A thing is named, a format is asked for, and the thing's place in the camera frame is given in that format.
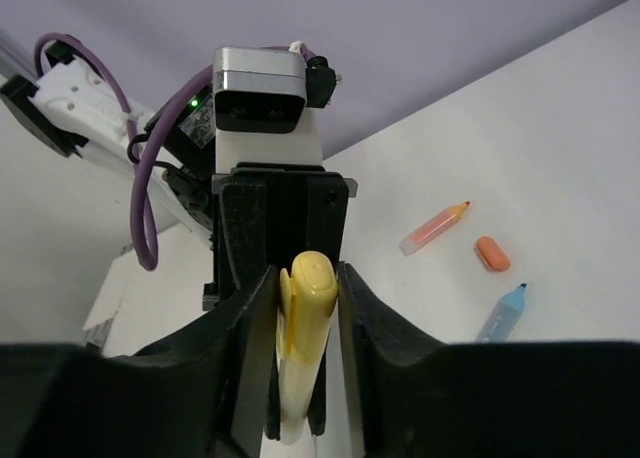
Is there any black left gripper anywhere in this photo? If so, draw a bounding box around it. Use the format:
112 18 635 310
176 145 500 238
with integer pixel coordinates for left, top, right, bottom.
202 161 360 439

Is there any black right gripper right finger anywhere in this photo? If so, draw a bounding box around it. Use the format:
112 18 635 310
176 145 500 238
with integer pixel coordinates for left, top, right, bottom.
338 263 639 457

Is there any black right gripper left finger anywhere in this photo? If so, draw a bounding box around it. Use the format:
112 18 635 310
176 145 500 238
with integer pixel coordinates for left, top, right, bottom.
1 268 276 457

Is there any yellow marker cap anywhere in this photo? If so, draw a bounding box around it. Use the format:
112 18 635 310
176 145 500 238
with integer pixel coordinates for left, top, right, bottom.
276 251 338 365

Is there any blue highlighter marker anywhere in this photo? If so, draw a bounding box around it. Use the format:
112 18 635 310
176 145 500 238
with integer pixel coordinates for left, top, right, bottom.
476 283 528 343

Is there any small orange cap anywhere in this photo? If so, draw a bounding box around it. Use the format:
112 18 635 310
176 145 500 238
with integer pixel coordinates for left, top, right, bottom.
474 236 511 272

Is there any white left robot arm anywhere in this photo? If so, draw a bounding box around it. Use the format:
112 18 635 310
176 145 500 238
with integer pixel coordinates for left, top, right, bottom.
1 34 358 456

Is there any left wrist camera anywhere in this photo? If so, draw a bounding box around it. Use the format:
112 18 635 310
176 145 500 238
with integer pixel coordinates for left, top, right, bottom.
212 45 344 174

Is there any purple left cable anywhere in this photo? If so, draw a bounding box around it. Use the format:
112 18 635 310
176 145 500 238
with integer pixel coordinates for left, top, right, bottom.
33 31 321 271

